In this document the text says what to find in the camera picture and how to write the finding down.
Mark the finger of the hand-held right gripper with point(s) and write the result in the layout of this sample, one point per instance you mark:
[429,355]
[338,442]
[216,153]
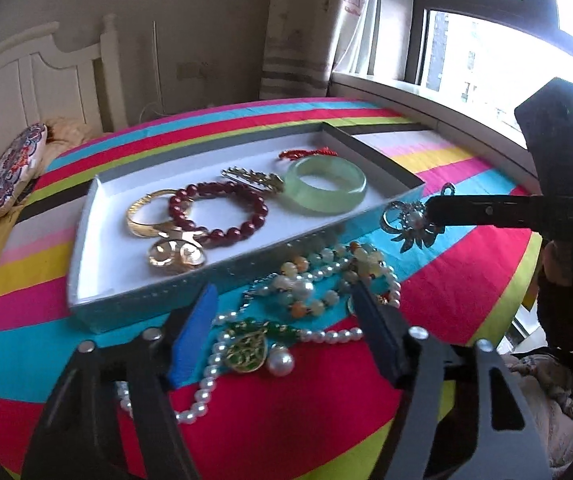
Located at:
[481,210]

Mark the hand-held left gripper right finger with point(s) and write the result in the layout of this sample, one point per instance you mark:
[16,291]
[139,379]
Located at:
[381,340]

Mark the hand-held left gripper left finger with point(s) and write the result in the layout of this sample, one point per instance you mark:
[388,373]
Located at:
[194,340]

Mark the green and gold pendant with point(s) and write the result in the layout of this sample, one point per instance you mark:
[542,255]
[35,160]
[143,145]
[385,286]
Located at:
[244,357]

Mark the silver brooch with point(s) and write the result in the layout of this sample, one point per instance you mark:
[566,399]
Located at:
[411,225]

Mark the gold ornament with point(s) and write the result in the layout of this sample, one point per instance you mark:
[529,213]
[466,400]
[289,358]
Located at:
[176,255]

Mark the grey cardboard tray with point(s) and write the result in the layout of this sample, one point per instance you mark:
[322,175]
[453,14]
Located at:
[116,240]

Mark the gold bangle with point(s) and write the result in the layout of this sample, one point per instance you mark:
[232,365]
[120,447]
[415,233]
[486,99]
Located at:
[134,215]

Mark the pale green jade bangle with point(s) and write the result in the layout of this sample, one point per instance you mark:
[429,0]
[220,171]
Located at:
[326,202]

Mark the person's right hand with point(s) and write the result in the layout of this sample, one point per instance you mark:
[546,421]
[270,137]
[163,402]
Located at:
[571,300]

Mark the striped colourful bedsheet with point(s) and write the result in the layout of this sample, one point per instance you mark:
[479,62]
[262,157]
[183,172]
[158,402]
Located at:
[466,285]

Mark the window sill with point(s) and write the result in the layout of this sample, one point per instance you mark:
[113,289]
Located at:
[416,100]

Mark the window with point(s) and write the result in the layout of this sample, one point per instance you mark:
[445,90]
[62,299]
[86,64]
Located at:
[466,50]

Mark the beige fleece garment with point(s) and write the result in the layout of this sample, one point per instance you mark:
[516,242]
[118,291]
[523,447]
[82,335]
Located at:
[566,410]

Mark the orange fluffy blanket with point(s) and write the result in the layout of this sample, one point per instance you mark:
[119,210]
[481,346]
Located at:
[71,132]

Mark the patterned round cushion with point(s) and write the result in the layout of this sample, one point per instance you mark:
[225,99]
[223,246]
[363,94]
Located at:
[16,170]

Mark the striped beige curtain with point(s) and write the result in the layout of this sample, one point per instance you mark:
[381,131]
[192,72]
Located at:
[291,35]

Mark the white wooden headboard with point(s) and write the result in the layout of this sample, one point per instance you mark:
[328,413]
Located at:
[16,75]

